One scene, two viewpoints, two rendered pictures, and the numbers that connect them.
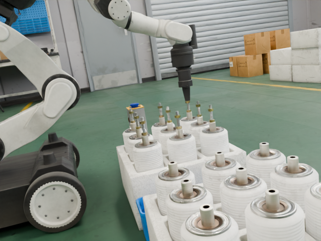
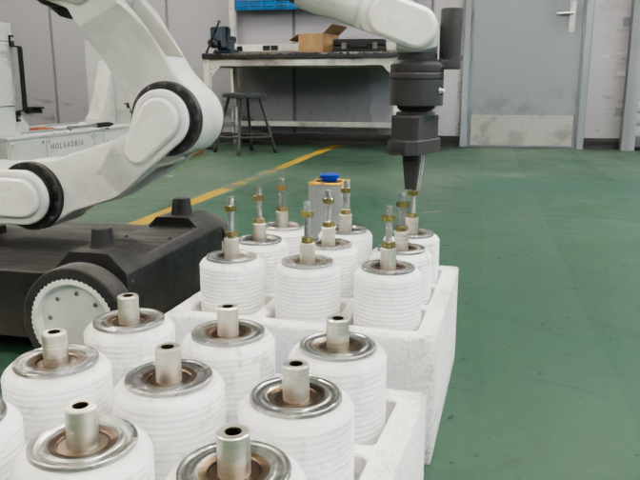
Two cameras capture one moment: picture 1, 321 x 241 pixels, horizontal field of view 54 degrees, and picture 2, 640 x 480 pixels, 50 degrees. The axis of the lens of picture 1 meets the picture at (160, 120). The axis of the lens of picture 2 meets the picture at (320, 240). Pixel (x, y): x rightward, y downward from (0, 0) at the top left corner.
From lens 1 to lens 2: 56 cm
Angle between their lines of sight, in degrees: 28
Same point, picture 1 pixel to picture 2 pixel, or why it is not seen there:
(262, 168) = not seen: hidden behind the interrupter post
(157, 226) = not seen: hidden behind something
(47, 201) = (63, 312)
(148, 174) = (199, 319)
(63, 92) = (161, 118)
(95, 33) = (500, 20)
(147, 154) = (213, 276)
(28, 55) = (121, 37)
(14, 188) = (30, 272)
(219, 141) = (379, 295)
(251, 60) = not seen: outside the picture
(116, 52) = (538, 70)
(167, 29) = (373, 12)
